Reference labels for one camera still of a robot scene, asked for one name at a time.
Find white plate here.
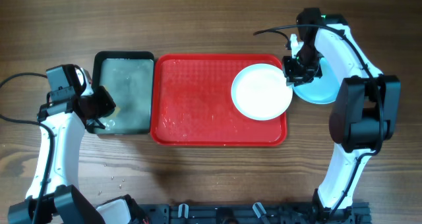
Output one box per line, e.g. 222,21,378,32
231,63,293,121

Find black water basin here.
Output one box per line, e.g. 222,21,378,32
87,51,155,135

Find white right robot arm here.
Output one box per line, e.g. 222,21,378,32
282,8,401,222

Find red plastic tray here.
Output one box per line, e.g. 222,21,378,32
150,54,287,147

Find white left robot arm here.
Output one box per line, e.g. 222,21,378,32
8,86,144,223

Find green yellow sponge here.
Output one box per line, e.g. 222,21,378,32
111,107,121,116

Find teal plate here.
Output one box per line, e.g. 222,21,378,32
293,58,340,105

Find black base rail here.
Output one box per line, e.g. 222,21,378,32
141,202,372,224

